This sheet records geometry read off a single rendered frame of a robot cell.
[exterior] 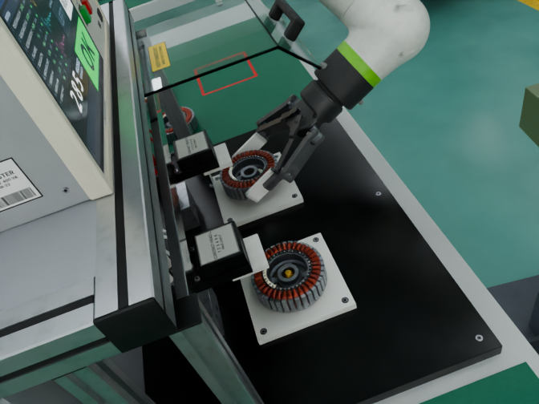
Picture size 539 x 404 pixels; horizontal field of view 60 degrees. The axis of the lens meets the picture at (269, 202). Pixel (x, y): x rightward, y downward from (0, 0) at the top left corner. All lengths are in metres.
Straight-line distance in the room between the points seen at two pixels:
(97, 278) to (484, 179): 1.74
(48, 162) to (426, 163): 1.76
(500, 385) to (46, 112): 0.58
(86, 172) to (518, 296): 1.41
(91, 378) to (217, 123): 0.82
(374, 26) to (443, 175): 1.27
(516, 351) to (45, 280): 0.56
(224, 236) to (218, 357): 0.22
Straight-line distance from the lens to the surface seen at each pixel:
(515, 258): 1.74
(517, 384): 0.68
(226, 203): 0.88
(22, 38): 0.41
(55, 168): 0.43
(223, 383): 0.50
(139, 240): 0.39
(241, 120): 1.14
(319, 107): 0.79
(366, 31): 0.79
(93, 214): 0.44
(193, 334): 0.42
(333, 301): 0.69
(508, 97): 2.41
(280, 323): 0.69
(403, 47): 0.79
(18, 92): 0.40
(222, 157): 0.82
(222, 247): 0.62
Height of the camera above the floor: 1.36
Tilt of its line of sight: 43 degrees down
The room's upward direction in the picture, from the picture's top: 19 degrees counter-clockwise
